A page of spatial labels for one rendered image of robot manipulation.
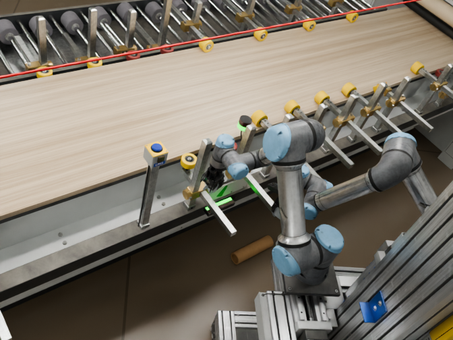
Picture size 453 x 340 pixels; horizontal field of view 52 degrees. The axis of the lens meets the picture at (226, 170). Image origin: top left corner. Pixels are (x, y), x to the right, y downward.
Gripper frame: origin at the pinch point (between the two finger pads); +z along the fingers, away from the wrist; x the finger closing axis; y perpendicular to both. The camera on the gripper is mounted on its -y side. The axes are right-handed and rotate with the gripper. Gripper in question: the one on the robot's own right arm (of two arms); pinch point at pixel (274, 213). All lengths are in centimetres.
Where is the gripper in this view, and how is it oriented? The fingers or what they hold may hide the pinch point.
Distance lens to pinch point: 230.0
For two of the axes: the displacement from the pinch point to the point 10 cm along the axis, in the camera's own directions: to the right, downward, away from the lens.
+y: 5.7, 6.8, -4.6
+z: -2.2, 6.7, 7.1
